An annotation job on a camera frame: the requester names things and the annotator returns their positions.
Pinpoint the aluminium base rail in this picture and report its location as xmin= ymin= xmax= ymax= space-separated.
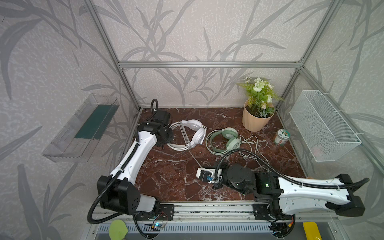
xmin=82 ymin=201 xmax=346 ymax=240

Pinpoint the light green object front left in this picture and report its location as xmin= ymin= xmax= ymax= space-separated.
xmin=109 ymin=220 xmax=128 ymax=240

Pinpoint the white wire mesh basket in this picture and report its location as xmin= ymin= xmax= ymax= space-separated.
xmin=290 ymin=90 xmax=362 ymax=162

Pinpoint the white over-ear headphones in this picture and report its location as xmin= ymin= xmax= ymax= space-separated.
xmin=166 ymin=119 xmax=207 ymax=152

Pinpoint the clear plastic wall shelf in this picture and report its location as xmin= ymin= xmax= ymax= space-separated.
xmin=42 ymin=94 xmax=120 ymax=163

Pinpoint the potted plant beige pot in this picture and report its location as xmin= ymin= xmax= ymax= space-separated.
xmin=237 ymin=77 xmax=283 ymax=132

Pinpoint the mint green over-ear headphones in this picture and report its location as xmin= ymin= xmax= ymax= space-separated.
xmin=205 ymin=127 xmax=242 ymax=156

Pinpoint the yellow object at front edge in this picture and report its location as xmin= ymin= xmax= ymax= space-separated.
xmin=303 ymin=222 xmax=322 ymax=240

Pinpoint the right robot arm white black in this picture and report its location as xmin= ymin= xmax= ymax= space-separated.
xmin=204 ymin=149 xmax=370 ymax=217

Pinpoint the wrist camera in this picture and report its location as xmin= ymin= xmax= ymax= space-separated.
xmin=153 ymin=110 xmax=172 ymax=127
xmin=196 ymin=168 xmax=222 ymax=184

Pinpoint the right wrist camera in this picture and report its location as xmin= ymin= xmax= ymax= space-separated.
xmin=196 ymin=168 xmax=222 ymax=184

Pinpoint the mint green headphone cable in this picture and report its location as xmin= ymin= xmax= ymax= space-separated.
xmin=238 ymin=134 xmax=271 ymax=172

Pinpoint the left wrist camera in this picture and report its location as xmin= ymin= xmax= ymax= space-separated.
xmin=153 ymin=110 xmax=172 ymax=127

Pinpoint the small green white tin can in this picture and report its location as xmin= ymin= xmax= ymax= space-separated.
xmin=274 ymin=129 xmax=291 ymax=146

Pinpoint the white headphone cable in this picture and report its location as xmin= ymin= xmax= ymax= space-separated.
xmin=176 ymin=122 xmax=205 ymax=170

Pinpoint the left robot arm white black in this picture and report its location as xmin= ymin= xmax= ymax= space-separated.
xmin=87 ymin=99 xmax=174 ymax=225

